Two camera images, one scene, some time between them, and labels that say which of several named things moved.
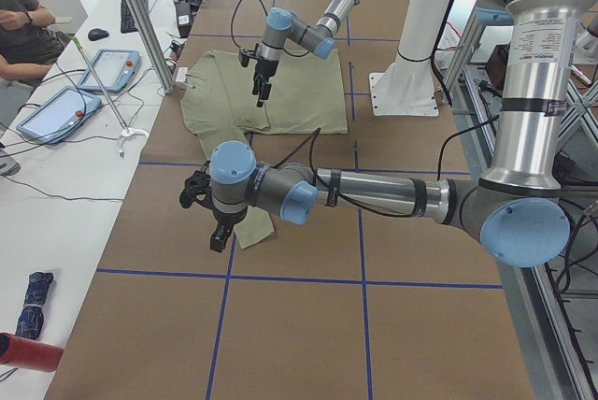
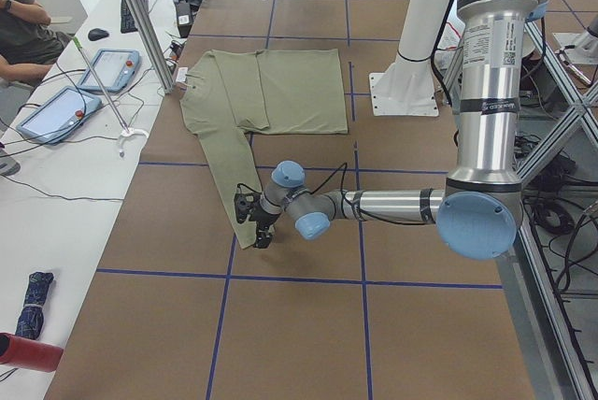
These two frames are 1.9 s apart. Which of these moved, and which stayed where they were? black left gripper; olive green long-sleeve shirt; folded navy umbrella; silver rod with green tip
Moved: black left gripper
Stayed: folded navy umbrella; silver rod with green tip; olive green long-sleeve shirt
